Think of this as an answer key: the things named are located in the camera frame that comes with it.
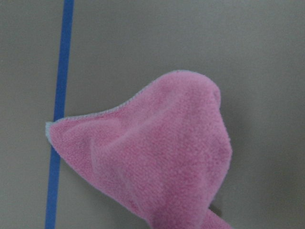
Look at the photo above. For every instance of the pink red towel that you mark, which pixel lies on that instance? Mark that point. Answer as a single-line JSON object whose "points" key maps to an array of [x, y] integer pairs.
{"points": [[163, 154]]}

